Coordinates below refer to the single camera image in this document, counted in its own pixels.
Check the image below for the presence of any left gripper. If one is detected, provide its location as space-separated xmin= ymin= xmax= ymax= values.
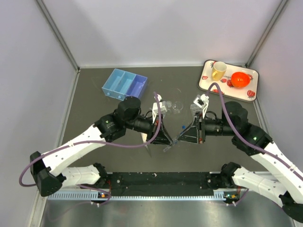
xmin=125 ymin=113 xmax=173 ymax=147

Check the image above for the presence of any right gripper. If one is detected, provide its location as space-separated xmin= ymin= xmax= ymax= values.
xmin=177 ymin=111 xmax=236 ymax=144

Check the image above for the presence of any clear test tube rack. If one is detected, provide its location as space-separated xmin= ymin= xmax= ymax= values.
xmin=190 ymin=104 xmax=202 ymax=118

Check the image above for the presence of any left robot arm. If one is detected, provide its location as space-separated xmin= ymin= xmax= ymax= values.
xmin=30 ymin=95 xmax=172 ymax=197

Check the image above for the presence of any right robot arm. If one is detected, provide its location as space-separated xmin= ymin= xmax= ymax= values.
xmin=177 ymin=101 xmax=303 ymax=222

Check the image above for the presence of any bag of cotton balls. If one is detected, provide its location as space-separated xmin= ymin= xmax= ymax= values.
xmin=141 ymin=132 xmax=153 ymax=157

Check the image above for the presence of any clear glass beaker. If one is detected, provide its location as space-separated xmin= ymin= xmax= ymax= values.
xmin=172 ymin=102 xmax=183 ymax=114

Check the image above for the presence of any blue three-drawer organizer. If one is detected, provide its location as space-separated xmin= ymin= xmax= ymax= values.
xmin=102 ymin=69 xmax=148 ymax=101

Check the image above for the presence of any yellow mug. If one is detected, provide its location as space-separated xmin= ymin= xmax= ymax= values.
xmin=211 ymin=61 xmax=227 ymax=81

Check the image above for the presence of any strawberry pattern tray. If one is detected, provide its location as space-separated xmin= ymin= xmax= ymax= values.
xmin=198 ymin=60 xmax=259 ymax=102

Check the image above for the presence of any orange bowl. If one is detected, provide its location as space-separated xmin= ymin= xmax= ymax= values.
xmin=231 ymin=72 xmax=250 ymax=88

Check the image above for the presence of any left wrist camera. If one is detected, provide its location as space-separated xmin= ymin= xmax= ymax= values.
xmin=151 ymin=94 xmax=168 ymax=122

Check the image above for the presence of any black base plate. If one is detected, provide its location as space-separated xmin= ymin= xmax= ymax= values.
xmin=80 ymin=172 xmax=249 ymax=197

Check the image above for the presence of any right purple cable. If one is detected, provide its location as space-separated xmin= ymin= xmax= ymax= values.
xmin=207 ymin=82 xmax=303 ymax=208

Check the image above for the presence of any white cable duct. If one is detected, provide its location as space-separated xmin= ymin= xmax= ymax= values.
xmin=48 ymin=190 xmax=230 ymax=201

